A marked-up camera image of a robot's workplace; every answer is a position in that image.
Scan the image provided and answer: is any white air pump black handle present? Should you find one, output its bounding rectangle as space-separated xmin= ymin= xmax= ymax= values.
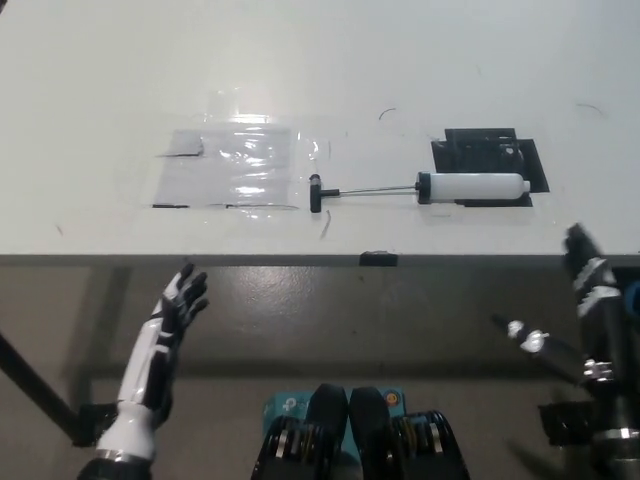
xmin=308 ymin=171 xmax=532 ymax=215

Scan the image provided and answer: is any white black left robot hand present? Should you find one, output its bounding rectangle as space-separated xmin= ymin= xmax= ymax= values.
xmin=94 ymin=262 xmax=211 ymax=462

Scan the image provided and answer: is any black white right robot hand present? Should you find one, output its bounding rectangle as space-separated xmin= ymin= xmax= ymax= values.
xmin=492 ymin=222 xmax=640 ymax=387

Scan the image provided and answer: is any black floor tape square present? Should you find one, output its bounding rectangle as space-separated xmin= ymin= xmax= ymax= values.
xmin=537 ymin=399 xmax=601 ymax=447
xmin=82 ymin=402 xmax=121 ymax=447

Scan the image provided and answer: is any black tape patch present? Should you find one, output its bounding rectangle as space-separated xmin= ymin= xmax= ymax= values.
xmin=430 ymin=127 xmax=551 ymax=209

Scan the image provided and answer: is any teal TP-Link box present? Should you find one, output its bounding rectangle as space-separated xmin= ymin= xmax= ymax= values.
xmin=262 ymin=385 xmax=409 ymax=457

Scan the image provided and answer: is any small black tape strip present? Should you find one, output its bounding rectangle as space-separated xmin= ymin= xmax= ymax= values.
xmin=358 ymin=249 xmax=400 ymax=267

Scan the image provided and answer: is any black diagonal pole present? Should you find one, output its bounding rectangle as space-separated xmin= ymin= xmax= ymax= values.
xmin=0 ymin=329 xmax=86 ymax=444

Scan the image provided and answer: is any black and blue object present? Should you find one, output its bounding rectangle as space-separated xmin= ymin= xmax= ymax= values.
xmin=612 ymin=267 xmax=640 ymax=322

